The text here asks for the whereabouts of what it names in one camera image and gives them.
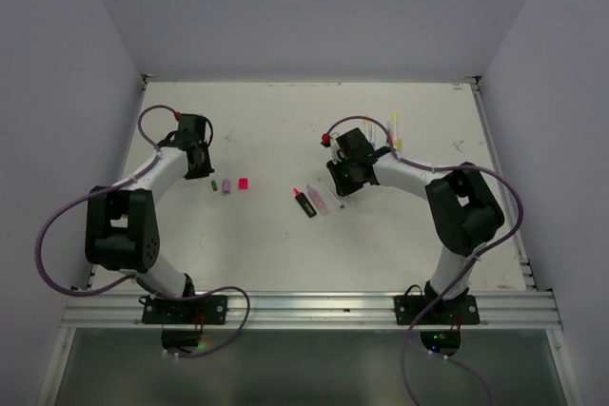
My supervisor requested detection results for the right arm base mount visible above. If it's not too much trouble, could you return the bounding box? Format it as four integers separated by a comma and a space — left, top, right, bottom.
393, 283, 481, 357

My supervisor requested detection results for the black pink highlighter body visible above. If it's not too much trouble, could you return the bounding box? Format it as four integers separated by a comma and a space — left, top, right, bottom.
293, 187, 317, 218

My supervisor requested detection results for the lilac highlighter body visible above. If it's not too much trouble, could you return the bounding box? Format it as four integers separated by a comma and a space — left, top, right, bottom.
306, 184, 329, 216

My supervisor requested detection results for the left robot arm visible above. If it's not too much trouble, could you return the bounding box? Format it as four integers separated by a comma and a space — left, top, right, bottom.
85, 112, 213, 323

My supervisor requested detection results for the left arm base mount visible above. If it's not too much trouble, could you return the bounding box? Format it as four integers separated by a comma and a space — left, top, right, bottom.
138, 295, 228, 357

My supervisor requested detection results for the aluminium front rail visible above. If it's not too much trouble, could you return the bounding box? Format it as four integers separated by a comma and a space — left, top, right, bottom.
62, 291, 562, 330

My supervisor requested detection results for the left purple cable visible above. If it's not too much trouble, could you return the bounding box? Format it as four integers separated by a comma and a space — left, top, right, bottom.
36, 105, 251, 359

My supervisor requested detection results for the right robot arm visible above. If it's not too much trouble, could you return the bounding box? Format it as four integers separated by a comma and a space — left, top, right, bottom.
321, 128, 505, 323

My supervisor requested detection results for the lilac highlighter cap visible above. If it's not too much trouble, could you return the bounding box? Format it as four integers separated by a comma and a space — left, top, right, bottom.
222, 179, 231, 196

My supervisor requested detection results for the yellow cap clear pen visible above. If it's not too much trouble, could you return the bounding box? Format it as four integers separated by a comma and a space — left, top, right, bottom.
390, 111, 399, 148

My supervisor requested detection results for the white green marker body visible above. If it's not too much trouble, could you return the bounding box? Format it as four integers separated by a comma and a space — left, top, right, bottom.
318, 179, 345, 209

